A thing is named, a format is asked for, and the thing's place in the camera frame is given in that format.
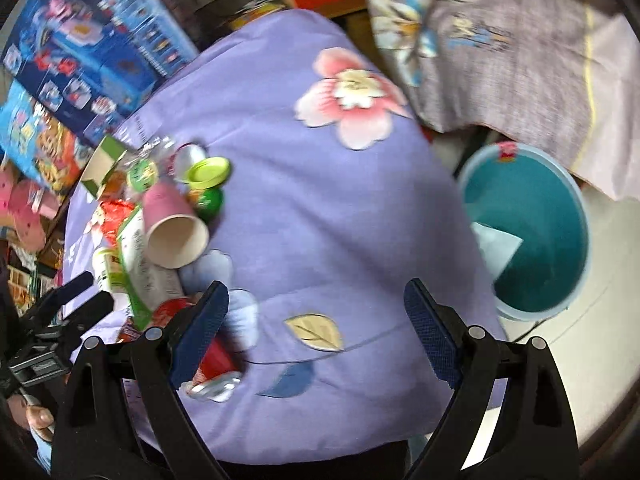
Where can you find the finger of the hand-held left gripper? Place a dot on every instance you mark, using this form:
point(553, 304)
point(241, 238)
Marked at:
point(70, 287)
point(92, 306)

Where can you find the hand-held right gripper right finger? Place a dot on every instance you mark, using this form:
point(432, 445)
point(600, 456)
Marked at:
point(431, 335)

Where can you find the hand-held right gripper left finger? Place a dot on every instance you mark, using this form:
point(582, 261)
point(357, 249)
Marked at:
point(200, 332)

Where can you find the green white snack box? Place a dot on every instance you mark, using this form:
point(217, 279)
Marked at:
point(140, 265)

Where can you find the red snack wrapper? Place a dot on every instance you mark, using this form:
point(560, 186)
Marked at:
point(112, 216)

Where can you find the teal plastic bucket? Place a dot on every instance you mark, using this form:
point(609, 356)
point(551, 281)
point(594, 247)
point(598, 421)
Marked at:
point(540, 240)

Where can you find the person's left hand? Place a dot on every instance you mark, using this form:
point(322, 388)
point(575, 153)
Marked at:
point(39, 417)

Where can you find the green white drink carton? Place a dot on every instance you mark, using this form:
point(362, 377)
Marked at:
point(102, 267)

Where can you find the small red wrapper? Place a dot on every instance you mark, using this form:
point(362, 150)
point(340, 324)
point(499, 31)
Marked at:
point(130, 332)

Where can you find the pink toy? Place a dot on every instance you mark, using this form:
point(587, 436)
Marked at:
point(27, 205)

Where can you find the white paper sheet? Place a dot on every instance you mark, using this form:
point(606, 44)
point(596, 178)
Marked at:
point(492, 251)

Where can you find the pink paper cup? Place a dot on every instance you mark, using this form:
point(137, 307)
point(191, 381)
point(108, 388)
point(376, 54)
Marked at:
point(170, 220)

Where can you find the small open green carton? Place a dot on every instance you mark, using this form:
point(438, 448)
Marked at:
point(102, 162)

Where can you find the green plastic jar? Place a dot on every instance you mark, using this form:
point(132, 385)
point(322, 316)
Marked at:
point(207, 202)

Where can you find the round green labelled cup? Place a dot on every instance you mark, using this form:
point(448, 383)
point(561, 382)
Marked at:
point(142, 175)

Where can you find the colourful printed toy box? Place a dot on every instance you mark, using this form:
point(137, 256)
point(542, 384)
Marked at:
point(35, 135)

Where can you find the clear plastic wrapper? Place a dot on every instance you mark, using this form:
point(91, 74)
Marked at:
point(150, 149)

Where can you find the lime green plastic lid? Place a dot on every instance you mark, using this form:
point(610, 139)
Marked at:
point(210, 170)

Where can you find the purple floral tablecloth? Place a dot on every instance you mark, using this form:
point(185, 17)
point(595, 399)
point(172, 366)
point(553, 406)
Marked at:
point(325, 210)

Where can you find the white cup with red rim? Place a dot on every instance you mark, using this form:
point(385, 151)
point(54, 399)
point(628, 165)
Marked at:
point(187, 157)

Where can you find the large blue toy box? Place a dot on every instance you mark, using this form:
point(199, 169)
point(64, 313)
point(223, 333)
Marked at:
point(100, 45)

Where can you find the grey floral cloth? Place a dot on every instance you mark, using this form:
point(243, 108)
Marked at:
point(500, 75)

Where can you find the yellow printed box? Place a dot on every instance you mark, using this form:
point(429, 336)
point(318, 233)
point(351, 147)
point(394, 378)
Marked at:
point(256, 12)

